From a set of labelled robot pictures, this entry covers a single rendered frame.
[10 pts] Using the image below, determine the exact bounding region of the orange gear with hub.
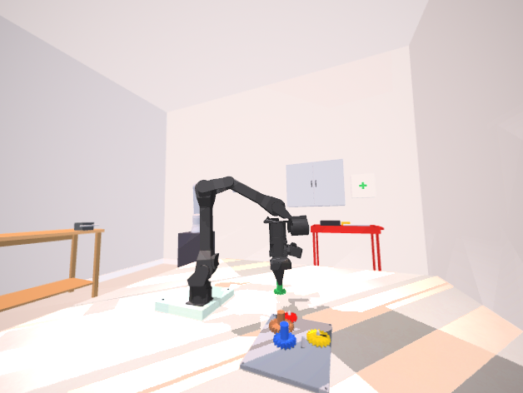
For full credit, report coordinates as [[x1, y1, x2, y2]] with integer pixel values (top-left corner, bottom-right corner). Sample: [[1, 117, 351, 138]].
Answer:
[[269, 311, 294, 334]]

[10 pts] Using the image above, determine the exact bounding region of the blue gear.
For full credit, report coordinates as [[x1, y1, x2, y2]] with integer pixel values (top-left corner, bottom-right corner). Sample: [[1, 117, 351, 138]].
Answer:
[[273, 321, 296, 349]]

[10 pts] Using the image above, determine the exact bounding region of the red gear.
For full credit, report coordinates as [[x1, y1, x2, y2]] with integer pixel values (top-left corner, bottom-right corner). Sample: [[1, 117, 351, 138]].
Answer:
[[285, 313, 297, 323]]

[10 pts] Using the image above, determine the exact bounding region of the yellow gear with black stripe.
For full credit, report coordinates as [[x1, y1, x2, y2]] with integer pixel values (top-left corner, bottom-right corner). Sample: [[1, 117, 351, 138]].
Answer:
[[306, 329, 331, 347]]

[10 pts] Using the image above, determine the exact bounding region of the green gear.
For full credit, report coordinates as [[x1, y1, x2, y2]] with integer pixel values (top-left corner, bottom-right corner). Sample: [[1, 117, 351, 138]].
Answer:
[[274, 282, 286, 295]]

